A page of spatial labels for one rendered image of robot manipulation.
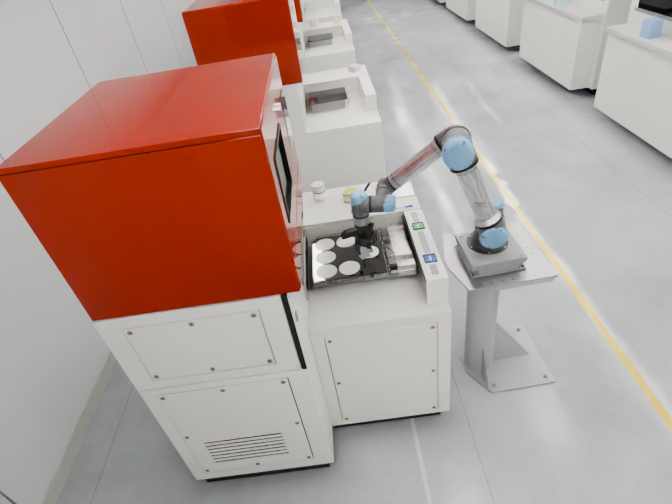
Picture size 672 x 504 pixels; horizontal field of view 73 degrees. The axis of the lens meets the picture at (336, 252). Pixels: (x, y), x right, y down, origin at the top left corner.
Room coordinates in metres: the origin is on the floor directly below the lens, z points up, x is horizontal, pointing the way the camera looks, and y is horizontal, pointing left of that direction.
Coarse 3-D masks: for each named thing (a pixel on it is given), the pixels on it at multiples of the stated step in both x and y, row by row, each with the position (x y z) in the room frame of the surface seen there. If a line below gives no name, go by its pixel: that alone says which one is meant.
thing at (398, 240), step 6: (390, 234) 1.90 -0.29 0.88; (396, 234) 1.89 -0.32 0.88; (402, 234) 1.88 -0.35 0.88; (390, 240) 1.85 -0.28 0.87; (396, 240) 1.84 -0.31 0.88; (402, 240) 1.83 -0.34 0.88; (396, 246) 1.79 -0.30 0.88; (402, 246) 1.78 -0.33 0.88; (408, 246) 1.77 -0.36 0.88; (408, 258) 1.68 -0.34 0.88; (402, 270) 1.60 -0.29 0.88; (408, 270) 1.59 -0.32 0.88; (414, 270) 1.59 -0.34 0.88
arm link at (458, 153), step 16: (464, 128) 1.64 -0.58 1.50; (448, 144) 1.55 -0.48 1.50; (464, 144) 1.52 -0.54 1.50; (448, 160) 1.53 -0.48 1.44; (464, 160) 1.51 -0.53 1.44; (464, 176) 1.54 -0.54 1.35; (480, 176) 1.55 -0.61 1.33; (464, 192) 1.56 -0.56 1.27; (480, 192) 1.52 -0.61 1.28; (480, 208) 1.52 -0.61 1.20; (480, 224) 1.52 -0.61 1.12; (496, 224) 1.50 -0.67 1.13; (480, 240) 1.50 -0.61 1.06; (496, 240) 1.48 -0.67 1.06
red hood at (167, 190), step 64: (256, 64) 1.85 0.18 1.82; (64, 128) 1.48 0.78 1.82; (128, 128) 1.37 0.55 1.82; (192, 128) 1.27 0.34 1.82; (256, 128) 1.19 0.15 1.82; (64, 192) 1.21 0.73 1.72; (128, 192) 1.20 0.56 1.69; (192, 192) 1.19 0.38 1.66; (256, 192) 1.18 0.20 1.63; (64, 256) 1.22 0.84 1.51; (128, 256) 1.21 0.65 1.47; (192, 256) 1.20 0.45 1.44; (256, 256) 1.19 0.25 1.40
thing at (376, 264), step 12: (336, 240) 1.90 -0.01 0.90; (336, 252) 1.80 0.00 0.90; (348, 252) 1.78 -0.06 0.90; (324, 264) 1.72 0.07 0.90; (336, 264) 1.70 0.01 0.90; (360, 264) 1.67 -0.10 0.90; (372, 264) 1.66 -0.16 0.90; (384, 264) 1.64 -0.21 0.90; (336, 276) 1.62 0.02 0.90; (348, 276) 1.60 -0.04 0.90
